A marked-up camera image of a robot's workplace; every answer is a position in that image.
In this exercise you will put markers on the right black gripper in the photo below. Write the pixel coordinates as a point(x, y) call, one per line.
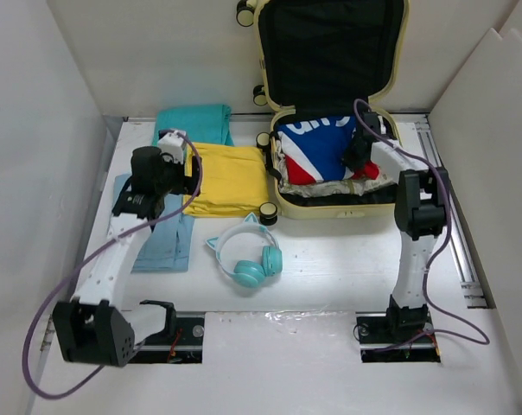
point(356, 162)

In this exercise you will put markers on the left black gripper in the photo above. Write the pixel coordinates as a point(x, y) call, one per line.
point(187, 184)

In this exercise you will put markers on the cream printed zip pouch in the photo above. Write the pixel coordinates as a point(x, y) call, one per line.
point(363, 186)

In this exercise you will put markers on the red white blue shirt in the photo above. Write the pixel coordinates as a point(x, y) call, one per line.
point(313, 151)

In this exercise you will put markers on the light blue shirt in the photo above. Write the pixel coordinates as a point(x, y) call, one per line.
point(168, 247)

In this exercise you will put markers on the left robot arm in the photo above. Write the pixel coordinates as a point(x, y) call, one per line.
point(91, 327)

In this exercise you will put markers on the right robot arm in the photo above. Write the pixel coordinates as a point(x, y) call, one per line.
point(421, 213)

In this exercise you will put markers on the yellow open suitcase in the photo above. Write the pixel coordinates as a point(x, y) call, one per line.
point(316, 59)

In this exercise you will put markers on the teal folded cloth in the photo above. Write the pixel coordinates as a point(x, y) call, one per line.
point(203, 123)

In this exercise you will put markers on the yellow folded cloth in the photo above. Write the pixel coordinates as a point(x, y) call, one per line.
point(234, 182)

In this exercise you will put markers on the teal cat-ear headphones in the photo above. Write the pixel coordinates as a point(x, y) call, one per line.
point(248, 252)

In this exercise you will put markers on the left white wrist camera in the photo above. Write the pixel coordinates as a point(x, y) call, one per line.
point(172, 143)

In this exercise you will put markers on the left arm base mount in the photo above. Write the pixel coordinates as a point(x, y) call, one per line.
point(185, 346)

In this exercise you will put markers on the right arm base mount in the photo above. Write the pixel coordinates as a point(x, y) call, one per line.
point(379, 345)

